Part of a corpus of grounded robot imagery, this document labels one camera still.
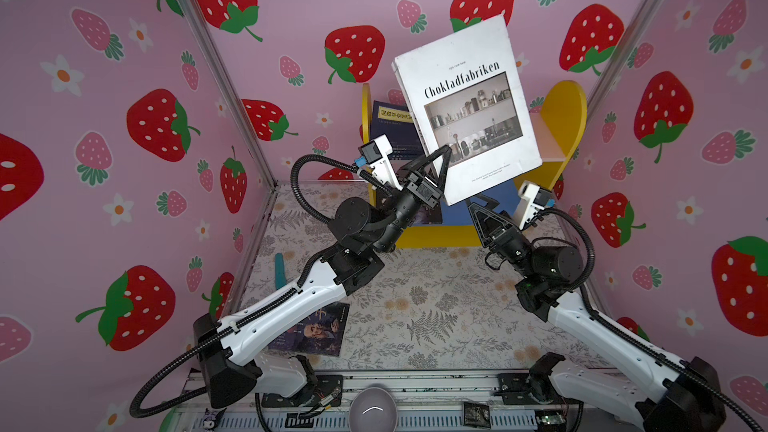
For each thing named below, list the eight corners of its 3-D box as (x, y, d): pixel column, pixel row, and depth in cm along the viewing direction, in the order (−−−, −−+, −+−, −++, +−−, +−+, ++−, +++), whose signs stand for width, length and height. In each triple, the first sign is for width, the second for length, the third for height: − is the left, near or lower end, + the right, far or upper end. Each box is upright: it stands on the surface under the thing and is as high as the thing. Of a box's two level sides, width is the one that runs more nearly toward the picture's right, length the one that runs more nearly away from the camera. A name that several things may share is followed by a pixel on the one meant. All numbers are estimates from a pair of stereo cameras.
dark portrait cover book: (269, 356, 81) (267, 354, 80) (283, 305, 91) (280, 302, 89) (343, 356, 81) (342, 354, 80) (348, 305, 91) (347, 302, 89)
